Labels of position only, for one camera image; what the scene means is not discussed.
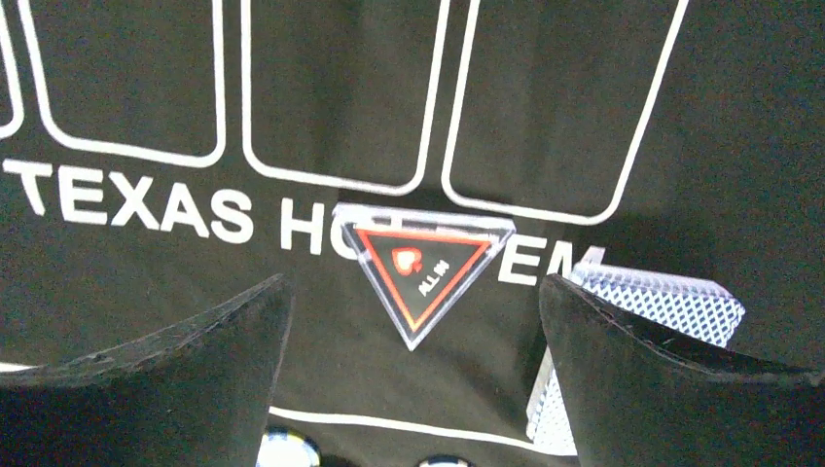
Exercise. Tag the right gripper clear left finger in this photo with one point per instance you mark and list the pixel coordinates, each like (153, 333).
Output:
(195, 393)

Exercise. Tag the right gripper clear right finger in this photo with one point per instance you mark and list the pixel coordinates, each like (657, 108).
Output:
(637, 393)

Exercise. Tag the green blue chip front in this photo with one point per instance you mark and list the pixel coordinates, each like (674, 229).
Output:
(285, 448)

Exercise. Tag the blue playing card deck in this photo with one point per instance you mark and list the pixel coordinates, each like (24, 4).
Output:
(696, 307)

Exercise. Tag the grey white chip front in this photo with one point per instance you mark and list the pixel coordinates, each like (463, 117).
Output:
(444, 460)

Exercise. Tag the triangular all-in marker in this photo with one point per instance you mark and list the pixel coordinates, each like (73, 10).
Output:
(420, 262)

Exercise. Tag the black poker table mat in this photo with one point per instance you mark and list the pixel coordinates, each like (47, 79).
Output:
(159, 157)

